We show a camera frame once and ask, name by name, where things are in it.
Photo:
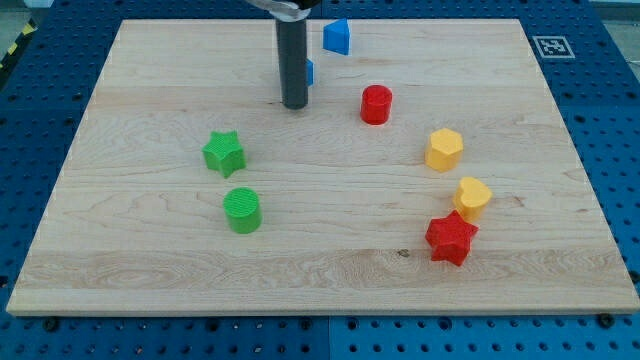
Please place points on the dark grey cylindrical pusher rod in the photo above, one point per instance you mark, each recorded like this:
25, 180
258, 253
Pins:
292, 56

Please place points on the blue cube block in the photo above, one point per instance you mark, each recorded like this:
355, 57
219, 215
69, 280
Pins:
310, 72

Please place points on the blue triangle block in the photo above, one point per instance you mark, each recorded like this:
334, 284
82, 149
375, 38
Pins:
337, 37

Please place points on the red cylinder block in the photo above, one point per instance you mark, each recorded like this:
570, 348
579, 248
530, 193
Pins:
376, 104

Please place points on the green star block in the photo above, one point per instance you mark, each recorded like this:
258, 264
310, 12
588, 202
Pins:
224, 153

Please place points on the green cylinder block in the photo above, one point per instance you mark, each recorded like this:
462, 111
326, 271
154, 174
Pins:
242, 210

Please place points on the yellow hexagon block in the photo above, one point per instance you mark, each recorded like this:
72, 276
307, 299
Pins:
444, 150

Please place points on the light wooden board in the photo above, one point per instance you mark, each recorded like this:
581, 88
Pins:
135, 225

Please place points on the yellow heart block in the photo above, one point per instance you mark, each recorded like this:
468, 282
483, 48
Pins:
471, 198

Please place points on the red star block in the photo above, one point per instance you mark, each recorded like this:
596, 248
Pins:
450, 238

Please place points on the white fiducial marker tag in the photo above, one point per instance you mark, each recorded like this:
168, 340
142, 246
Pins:
553, 47

